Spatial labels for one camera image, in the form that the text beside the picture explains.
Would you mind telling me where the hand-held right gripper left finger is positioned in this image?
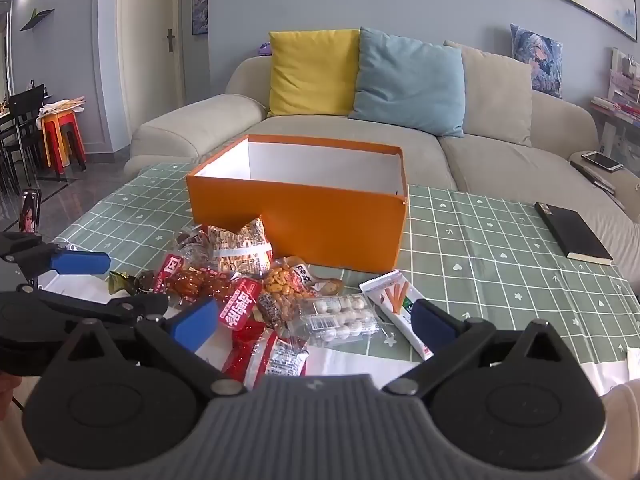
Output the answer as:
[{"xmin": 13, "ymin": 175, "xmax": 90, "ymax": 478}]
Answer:
[{"xmin": 65, "ymin": 297, "xmax": 246, "ymax": 398}]

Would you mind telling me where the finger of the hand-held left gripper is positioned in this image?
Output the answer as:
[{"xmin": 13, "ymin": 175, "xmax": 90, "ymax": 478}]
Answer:
[
  {"xmin": 17, "ymin": 284, "xmax": 169, "ymax": 323},
  {"xmin": 0, "ymin": 232, "xmax": 112, "ymax": 286}
]

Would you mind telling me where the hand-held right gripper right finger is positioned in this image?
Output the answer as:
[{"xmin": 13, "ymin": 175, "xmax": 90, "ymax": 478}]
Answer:
[{"xmin": 382, "ymin": 299, "xmax": 571, "ymax": 396}]

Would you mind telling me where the green snack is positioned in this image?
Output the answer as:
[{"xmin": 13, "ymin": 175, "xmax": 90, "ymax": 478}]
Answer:
[{"xmin": 109, "ymin": 271, "xmax": 137, "ymax": 295}]

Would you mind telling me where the brown meat snack packet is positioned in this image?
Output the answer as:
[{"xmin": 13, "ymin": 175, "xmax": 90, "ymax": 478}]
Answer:
[{"xmin": 152, "ymin": 252, "xmax": 236, "ymax": 306}]

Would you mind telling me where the red label snack packet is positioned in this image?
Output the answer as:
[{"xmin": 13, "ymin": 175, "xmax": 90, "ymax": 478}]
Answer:
[{"xmin": 220, "ymin": 280, "xmax": 263, "ymax": 331}]

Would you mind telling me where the white stick snack packet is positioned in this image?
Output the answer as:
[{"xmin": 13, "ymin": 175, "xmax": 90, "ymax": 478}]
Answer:
[{"xmin": 360, "ymin": 270, "xmax": 436, "ymax": 361}]

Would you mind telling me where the red clear wrapper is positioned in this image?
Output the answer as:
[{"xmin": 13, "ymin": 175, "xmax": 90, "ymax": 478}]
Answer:
[{"xmin": 222, "ymin": 320, "xmax": 266, "ymax": 388}]

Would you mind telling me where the clear packet with dark snack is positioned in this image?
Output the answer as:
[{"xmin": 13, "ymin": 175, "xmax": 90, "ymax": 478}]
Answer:
[{"xmin": 172, "ymin": 227, "xmax": 211, "ymax": 261}]

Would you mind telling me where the brown patterned peanut packet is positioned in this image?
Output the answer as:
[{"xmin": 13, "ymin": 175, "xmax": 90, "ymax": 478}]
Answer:
[{"xmin": 207, "ymin": 215, "xmax": 273, "ymax": 276}]

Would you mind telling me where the black white printed packet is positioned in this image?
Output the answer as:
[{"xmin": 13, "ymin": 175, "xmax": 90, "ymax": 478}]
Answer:
[{"xmin": 257, "ymin": 292, "xmax": 296, "ymax": 331}]

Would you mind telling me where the clear tray of white balls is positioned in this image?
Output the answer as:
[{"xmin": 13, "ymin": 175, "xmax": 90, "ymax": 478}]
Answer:
[{"xmin": 287, "ymin": 292, "xmax": 381, "ymax": 346}]

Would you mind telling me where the orange cracker packet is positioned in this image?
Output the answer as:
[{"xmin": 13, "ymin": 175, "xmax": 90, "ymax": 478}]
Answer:
[{"xmin": 260, "ymin": 257, "xmax": 321, "ymax": 301}]

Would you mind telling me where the red white snack packet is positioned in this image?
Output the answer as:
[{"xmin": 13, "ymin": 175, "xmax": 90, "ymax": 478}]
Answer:
[{"xmin": 250, "ymin": 332, "xmax": 311, "ymax": 381}]

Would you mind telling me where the orange cardboard box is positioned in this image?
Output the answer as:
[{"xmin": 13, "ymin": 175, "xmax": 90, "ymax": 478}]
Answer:
[{"xmin": 186, "ymin": 134, "xmax": 410, "ymax": 270}]

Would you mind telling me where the smartphone with lit screen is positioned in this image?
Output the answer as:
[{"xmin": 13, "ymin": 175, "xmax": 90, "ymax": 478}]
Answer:
[{"xmin": 19, "ymin": 188, "xmax": 42, "ymax": 233}]

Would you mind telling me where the yellow plastic stool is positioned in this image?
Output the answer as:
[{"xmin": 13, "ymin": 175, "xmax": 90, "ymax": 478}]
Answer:
[{"xmin": 45, "ymin": 130, "xmax": 76, "ymax": 167}]

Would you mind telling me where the black dining chair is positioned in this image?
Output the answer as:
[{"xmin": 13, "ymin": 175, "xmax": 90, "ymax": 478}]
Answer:
[
  {"xmin": 7, "ymin": 84, "xmax": 48, "ymax": 181},
  {"xmin": 0, "ymin": 127, "xmax": 31, "ymax": 196}
]

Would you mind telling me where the red plastic stool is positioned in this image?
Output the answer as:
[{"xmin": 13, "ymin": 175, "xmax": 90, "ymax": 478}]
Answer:
[{"xmin": 41, "ymin": 110, "xmax": 87, "ymax": 178}]

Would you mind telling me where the black notebook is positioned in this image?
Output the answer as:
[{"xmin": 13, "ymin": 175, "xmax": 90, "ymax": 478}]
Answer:
[{"xmin": 534, "ymin": 202, "xmax": 614, "ymax": 266}]

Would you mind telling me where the beige sofa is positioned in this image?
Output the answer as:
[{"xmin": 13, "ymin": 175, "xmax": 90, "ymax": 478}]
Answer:
[{"xmin": 123, "ymin": 42, "xmax": 640, "ymax": 291}]

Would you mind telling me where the beige pillow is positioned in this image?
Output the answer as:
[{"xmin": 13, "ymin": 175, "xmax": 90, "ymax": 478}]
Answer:
[{"xmin": 444, "ymin": 40, "xmax": 535, "ymax": 148}]

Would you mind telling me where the white door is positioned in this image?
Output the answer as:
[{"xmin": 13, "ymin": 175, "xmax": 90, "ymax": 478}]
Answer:
[{"xmin": 117, "ymin": 0, "xmax": 187, "ymax": 133}]

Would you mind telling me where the white smartphone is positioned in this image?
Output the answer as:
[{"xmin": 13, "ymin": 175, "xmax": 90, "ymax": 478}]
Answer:
[{"xmin": 581, "ymin": 150, "xmax": 625, "ymax": 173}]

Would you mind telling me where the light blue pillow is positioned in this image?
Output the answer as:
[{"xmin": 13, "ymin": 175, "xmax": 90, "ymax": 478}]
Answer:
[{"xmin": 348, "ymin": 26, "xmax": 467, "ymax": 138}]

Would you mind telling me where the white desk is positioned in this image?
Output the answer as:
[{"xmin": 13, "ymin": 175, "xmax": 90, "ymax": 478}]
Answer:
[{"xmin": 597, "ymin": 105, "xmax": 640, "ymax": 161}]

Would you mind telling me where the yellow pillow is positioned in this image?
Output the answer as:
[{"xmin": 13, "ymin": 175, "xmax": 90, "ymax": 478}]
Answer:
[{"xmin": 267, "ymin": 29, "xmax": 362, "ymax": 118}]

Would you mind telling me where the stack of books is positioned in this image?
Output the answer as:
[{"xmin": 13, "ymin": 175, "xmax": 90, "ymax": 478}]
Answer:
[{"xmin": 590, "ymin": 96, "xmax": 640, "ymax": 120}]

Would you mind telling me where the printed figure pillow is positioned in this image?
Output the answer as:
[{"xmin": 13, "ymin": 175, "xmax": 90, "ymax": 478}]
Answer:
[{"xmin": 510, "ymin": 23, "xmax": 564, "ymax": 99}]

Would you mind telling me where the dark wall shelf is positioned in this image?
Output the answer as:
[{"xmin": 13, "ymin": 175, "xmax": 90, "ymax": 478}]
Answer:
[{"xmin": 20, "ymin": 8, "xmax": 55, "ymax": 32}]

